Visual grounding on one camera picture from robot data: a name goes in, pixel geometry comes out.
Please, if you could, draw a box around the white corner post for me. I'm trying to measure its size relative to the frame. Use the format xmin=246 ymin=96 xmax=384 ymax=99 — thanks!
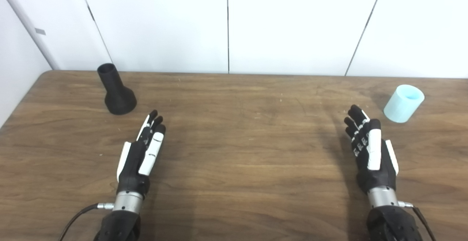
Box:
xmin=0 ymin=0 xmax=61 ymax=70

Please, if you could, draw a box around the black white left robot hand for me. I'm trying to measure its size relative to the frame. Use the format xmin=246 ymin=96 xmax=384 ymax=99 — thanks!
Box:
xmin=116 ymin=109 xmax=167 ymax=199

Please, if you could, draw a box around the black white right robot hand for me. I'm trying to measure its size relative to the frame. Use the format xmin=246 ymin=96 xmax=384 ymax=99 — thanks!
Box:
xmin=344 ymin=105 xmax=400 ymax=195

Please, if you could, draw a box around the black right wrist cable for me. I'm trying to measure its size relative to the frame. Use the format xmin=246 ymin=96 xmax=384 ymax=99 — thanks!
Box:
xmin=399 ymin=201 xmax=437 ymax=241

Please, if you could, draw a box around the light-blue hose piece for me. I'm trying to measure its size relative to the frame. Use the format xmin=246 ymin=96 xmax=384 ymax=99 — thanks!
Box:
xmin=383 ymin=84 xmax=425 ymax=124

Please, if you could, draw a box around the black flared nozzle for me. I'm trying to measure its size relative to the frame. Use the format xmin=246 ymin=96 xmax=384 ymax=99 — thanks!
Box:
xmin=97 ymin=63 xmax=137 ymax=116

